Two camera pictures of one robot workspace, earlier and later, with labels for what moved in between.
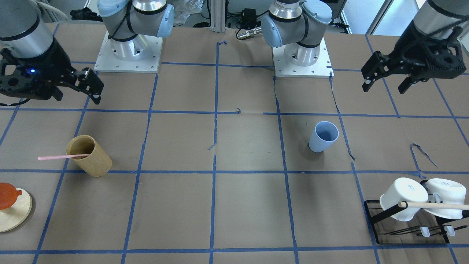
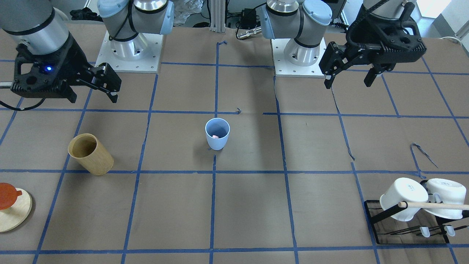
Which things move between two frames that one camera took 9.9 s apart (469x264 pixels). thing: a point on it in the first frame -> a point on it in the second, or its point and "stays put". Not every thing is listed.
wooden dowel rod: (434, 205) stays put
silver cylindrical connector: (249, 33) stays put
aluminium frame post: (217, 15) stays put
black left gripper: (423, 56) -> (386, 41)
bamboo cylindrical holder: (98, 164) stays put
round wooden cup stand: (12, 217) stays put
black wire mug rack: (405, 225) stays put
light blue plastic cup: (325, 133) -> (217, 130)
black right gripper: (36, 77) -> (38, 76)
